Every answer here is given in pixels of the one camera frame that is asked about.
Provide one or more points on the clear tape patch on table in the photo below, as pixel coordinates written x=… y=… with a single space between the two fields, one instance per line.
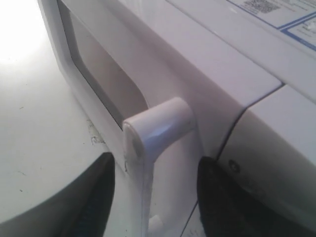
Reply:
x=95 y=137

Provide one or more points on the left blue warning sticker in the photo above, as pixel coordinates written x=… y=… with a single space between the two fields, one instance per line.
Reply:
x=278 y=13

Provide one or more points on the right blue info sticker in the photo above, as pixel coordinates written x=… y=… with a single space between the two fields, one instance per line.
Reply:
x=303 y=31

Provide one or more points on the white microwave door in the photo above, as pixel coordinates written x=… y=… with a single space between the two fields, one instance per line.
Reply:
x=142 y=107

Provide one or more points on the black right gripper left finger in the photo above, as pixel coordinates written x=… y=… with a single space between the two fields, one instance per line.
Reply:
x=81 y=209

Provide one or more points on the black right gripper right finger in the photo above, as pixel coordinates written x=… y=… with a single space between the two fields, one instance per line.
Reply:
x=226 y=210

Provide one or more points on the white microwave oven body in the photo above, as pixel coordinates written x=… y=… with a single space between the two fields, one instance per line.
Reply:
x=257 y=88

